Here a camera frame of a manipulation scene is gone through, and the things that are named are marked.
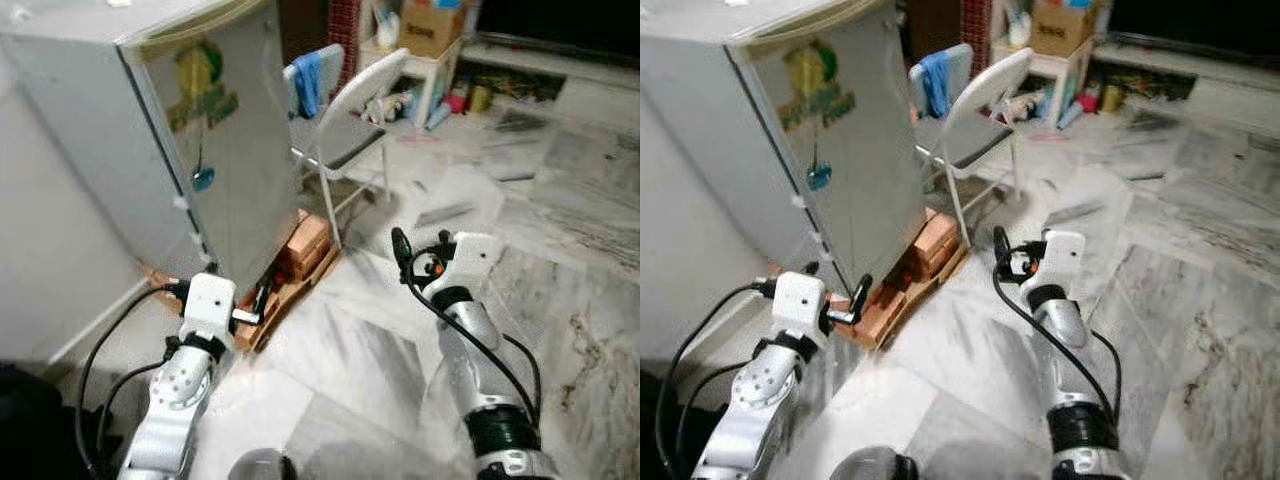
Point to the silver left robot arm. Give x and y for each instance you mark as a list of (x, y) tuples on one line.
[(760, 400), (175, 400)]

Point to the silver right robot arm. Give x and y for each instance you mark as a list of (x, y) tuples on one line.
[(1075, 380), (485, 380)]

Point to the blue hanging fridge charm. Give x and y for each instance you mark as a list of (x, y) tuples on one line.
[(820, 177), (203, 180)]

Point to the small grey fridge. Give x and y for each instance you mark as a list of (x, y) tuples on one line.
[(740, 130), (110, 130)]

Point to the green yellow fridge sticker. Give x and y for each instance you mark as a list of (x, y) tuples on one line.
[(820, 88), (200, 90)]

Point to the orange brick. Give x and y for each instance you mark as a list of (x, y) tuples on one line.
[(262, 335), (940, 245), (885, 315), (308, 245)]

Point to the wooden pallet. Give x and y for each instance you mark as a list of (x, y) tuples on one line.
[(935, 290), (315, 285)]

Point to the white folding chair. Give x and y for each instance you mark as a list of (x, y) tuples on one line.
[(970, 135), (345, 135)]

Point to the grey robot knee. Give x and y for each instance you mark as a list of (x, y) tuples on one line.
[(870, 465), (258, 466)]

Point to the yellow jar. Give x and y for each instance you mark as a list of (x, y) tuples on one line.
[(1111, 98), (480, 98)]

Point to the blue cloth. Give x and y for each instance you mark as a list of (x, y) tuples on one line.
[(308, 85), (936, 85)]

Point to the white side table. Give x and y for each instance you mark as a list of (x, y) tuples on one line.
[(1065, 72), (430, 75)]

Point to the red checkered cloth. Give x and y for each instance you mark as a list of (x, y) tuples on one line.
[(343, 30), (976, 32)]

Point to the brown cardboard box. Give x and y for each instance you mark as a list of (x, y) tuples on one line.
[(1062, 28), (432, 28)]

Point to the low white tv cabinet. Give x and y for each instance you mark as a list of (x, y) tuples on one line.
[(590, 85), (1230, 85)]

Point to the black television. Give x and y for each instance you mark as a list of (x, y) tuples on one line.
[(560, 22), (1190, 18)]

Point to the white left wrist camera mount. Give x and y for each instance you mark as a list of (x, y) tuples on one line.
[(800, 302), (208, 305)]

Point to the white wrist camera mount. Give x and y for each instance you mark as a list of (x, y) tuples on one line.
[(800, 302), (475, 255), (1062, 255), (208, 305)]

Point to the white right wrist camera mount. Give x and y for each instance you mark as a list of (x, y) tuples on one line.
[(475, 255), (1062, 255)]

